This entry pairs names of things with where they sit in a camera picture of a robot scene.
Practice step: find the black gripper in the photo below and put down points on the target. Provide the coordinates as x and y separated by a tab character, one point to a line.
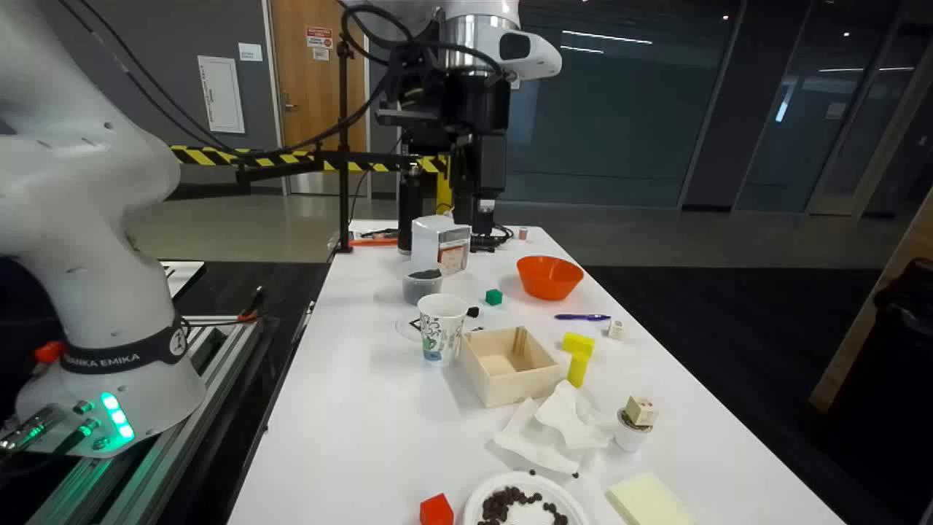
478	116

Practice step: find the yellow rectangular block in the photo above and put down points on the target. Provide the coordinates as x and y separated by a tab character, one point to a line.
578	341

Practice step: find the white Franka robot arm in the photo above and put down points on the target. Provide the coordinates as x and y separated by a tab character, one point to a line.
75	192

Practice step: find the white rectangular container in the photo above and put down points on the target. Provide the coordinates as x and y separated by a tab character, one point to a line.
438	243

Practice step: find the small green block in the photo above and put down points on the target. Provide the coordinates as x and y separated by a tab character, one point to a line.
492	296

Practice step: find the small white object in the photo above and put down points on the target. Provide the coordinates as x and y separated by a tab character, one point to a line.
613	331

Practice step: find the yellow cylinder block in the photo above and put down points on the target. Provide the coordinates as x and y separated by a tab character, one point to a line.
578	372

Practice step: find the small white cup with wood block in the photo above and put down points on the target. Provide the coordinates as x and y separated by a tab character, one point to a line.
637	424

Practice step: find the red block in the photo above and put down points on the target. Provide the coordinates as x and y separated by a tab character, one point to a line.
435	510

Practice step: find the dark grey cup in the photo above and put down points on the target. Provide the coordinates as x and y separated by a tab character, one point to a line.
419	284

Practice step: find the orange plastic bowl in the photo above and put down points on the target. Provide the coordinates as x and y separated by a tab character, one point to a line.
548	278

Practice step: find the white mug with dark pattern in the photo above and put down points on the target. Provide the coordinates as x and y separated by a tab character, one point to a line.
440	315

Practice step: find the small labelled glass bottle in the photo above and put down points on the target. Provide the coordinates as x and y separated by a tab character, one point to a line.
431	344

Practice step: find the purple pen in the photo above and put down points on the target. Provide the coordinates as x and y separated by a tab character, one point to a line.
581	315

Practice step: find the square wooden box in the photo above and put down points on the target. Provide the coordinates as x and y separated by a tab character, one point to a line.
508	367

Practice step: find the black tripod pole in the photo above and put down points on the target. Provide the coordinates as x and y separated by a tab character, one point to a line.
341	147

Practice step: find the yellow black striped barrier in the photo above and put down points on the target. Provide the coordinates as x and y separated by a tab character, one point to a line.
293	157

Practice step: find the wooden door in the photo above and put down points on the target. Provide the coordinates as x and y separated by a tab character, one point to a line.
295	98

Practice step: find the crumpled white cloth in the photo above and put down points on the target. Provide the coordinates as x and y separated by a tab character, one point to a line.
553	429

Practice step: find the white plate with dark beans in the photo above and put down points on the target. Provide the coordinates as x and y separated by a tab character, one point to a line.
526	503

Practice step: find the pale yellow sponge pad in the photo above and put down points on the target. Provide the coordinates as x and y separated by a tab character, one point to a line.
647	500

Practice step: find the orange emergency stop button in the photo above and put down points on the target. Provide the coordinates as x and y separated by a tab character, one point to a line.
48	350

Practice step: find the aluminium mounting rail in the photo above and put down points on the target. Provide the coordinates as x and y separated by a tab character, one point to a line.
145	468

